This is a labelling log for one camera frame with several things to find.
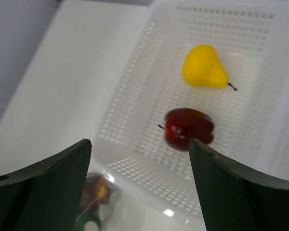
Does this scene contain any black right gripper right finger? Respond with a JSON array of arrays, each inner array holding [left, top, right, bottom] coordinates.
[[189, 139, 289, 231]]

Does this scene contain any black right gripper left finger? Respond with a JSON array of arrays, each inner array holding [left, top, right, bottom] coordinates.
[[0, 139, 92, 231]]

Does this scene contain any clear polka dot zip bag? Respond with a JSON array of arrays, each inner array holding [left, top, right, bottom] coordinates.
[[74, 173, 120, 231]]

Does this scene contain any red fake apple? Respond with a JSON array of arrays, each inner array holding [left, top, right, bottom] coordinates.
[[158, 108, 214, 152]]

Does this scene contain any yellow fake pear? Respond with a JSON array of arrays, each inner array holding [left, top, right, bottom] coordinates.
[[182, 44, 238, 91]]

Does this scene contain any white perforated plastic basket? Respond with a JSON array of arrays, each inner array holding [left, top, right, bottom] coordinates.
[[89, 0, 289, 231]]

